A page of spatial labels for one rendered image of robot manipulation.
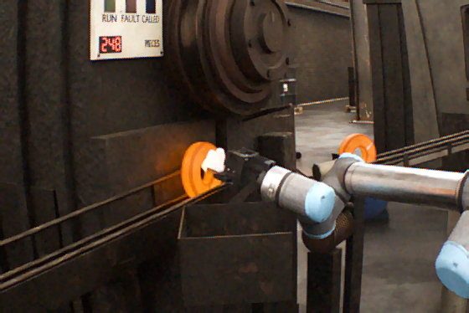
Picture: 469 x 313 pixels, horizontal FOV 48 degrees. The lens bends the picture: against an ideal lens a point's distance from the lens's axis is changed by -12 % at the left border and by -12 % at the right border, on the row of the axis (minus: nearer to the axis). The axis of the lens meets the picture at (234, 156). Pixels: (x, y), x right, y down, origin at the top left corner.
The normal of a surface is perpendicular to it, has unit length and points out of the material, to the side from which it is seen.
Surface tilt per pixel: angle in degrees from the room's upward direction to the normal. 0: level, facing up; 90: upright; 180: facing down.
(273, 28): 90
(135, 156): 90
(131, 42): 90
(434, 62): 90
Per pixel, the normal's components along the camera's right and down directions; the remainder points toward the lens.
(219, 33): -0.11, 0.17
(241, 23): -0.54, -0.02
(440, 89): -0.72, 0.13
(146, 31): 0.84, 0.04
